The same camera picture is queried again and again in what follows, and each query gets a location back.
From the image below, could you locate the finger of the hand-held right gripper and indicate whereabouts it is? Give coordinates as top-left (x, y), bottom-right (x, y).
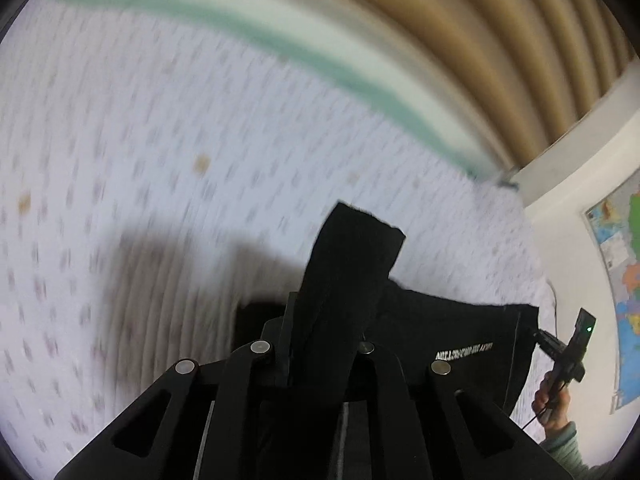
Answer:
top-left (530, 329), bottom-right (567, 361)

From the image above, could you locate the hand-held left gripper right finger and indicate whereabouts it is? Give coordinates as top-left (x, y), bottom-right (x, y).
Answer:
top-left (349, 341), bottom-right (576, 480)

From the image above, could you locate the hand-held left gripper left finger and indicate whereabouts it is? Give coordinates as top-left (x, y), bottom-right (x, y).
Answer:
top-left (52, 292), bottom-right (301, 480)

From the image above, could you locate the black jacket with grey piping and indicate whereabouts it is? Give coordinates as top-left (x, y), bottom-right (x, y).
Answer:
top-left (234, 201), bottom-right (542, 480)

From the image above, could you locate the person's right forearm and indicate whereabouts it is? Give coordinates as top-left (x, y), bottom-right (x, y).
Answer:
top-left (541, 421), bottom-right (623, 480)

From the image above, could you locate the person's right hand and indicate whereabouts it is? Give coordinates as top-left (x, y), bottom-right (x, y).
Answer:
top-left (531, 372), bottom-right (572, 437)

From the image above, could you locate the white floral bedspread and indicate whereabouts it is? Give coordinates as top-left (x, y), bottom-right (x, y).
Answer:
top-left (0, 0), bottom-right (560, 477)

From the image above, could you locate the striped wooden headboard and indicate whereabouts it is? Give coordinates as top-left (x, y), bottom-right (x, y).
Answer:
top-left (280, 0), bottom-right (637, 171)

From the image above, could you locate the green bed sheet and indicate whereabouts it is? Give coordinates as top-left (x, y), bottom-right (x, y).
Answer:
top-left (40, 0), bottom-right (521, 192)

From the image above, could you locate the black cable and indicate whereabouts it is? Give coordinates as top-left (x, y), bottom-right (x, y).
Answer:
top-left (546, 280), bottom-right (560, 333)

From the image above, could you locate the wall map poster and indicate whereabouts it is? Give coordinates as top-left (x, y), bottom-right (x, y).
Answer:
top-left (583, 167), bottom-right (640, 416)

